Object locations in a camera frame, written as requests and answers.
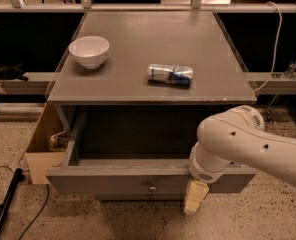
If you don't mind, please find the grey drawer cabinet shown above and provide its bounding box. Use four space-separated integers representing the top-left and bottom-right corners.
47 9 258 202

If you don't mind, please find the black floor cable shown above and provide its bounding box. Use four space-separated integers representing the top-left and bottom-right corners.
0 164 51 240

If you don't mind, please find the white ceramic bowl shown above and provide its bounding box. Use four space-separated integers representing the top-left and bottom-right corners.
68 36 110 69

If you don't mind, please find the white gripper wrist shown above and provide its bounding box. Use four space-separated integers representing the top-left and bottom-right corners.
184 142 233 215

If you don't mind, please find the grey top drawer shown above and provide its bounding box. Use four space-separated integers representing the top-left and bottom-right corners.
45 110 258 196

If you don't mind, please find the crumpled item in box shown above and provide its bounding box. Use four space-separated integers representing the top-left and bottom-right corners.
48 131 68 152

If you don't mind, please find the black object on ledge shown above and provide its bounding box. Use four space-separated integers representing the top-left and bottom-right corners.
0 64 29 81

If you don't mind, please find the white hanging cable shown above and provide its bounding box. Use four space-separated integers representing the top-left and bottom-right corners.
253 0 285 93

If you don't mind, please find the crushed silver blue can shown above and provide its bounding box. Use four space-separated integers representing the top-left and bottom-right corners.
147 64 194 86

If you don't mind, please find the metal bracket strut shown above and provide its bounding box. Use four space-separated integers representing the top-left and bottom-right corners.
264 60 296 124

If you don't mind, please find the black pole on floor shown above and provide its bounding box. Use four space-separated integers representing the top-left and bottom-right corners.
0 168 25 233

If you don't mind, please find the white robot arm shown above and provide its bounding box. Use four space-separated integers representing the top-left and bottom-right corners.
184 105 296 215

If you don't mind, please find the cardboard box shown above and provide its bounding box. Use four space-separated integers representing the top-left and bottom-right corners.
25 104 69 184

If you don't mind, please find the grey drawer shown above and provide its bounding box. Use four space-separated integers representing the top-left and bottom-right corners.
45 110 258 196
96 194 185 201

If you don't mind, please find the grey middle drawer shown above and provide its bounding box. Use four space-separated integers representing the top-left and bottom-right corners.
96 194 185 201

